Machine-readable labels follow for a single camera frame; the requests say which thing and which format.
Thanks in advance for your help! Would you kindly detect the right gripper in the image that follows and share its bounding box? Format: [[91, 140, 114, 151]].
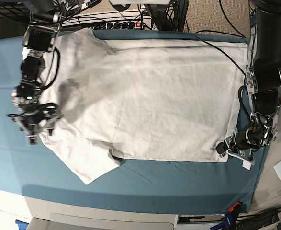
[[7, 103, 62, 145]]

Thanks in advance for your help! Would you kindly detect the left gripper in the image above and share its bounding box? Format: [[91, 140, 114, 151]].
[[215, 128, 263, 170]]

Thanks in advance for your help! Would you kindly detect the white T-shirt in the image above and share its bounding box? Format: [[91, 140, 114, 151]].
[[39, 28, 247, 184]]

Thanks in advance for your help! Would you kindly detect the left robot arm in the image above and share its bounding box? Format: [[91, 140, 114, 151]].
[[216, 0, 281, 170]]

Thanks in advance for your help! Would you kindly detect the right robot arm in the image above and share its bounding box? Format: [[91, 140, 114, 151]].
[[8, 0, 67, 145]]

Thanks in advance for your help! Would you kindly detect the teal table cover cloth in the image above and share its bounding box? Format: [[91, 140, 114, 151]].
[[0, 37, 281, 214]]

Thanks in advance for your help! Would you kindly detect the orange blue clamp bottom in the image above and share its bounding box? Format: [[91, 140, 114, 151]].
[[210, 202, 242, 230]]

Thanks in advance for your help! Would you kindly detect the beige drawer cabinet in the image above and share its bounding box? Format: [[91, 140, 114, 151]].
[[25, 197, 176, 230]]

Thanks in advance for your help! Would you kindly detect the power strip with red switch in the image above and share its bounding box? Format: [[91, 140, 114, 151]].
[[90, 20, 152, 30]]

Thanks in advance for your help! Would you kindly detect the white overhead mount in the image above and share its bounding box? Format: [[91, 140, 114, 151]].
[[109, 0, 170, 5]]

